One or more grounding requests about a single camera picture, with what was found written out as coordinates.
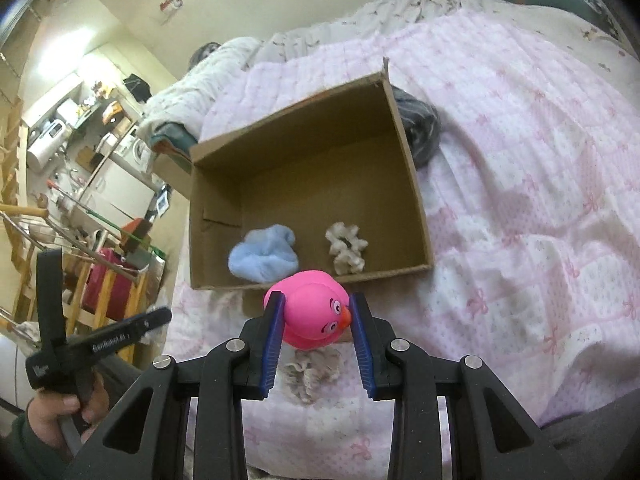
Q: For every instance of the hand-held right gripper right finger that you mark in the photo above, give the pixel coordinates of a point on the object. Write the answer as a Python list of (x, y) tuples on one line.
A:
[(360, 332)]

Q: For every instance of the pink rubber duck toy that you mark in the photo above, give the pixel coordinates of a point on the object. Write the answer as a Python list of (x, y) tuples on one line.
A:
[(310, 310)]

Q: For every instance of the white floral duvet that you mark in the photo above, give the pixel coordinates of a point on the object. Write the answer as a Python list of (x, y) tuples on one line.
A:
[(210, 80)]

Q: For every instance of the dark grey cloth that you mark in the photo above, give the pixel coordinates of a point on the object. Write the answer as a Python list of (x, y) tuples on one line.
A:
[(420, 125)]

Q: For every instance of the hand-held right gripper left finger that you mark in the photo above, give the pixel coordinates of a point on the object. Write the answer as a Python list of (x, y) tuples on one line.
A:
[(273, 332)]

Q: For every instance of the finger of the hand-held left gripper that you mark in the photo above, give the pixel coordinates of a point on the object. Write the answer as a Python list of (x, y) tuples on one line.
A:
[(50, 295), (130, 330)]

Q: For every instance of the person's left forearm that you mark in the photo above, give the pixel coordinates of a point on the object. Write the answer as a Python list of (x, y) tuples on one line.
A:
[(30, 452)]

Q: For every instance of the brown cardboard box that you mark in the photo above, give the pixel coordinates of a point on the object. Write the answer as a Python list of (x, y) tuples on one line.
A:
[(300, 185)]

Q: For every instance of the person's left hand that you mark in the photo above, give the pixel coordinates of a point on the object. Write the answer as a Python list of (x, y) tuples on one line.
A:
[(67, 410)]

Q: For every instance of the white washing machine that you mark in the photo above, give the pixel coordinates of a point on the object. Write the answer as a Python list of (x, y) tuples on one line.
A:
[(135, 152)]

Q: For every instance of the beige fluffy scrunchie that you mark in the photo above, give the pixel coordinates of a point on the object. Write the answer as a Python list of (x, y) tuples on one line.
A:
[(346, 249), (312, 370)]

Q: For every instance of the light blue soft cloth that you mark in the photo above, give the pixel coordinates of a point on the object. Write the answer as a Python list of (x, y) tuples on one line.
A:
[(265, 255)]

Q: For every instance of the white refrigerator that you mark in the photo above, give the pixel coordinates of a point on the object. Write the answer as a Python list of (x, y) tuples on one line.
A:
[(112, 187)]

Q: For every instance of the red bag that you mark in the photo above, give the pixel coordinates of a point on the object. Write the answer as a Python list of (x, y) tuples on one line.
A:
[(107, 285)]

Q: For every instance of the pink bow-print blanket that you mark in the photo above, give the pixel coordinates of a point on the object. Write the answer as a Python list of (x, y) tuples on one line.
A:
[(475, 210)]

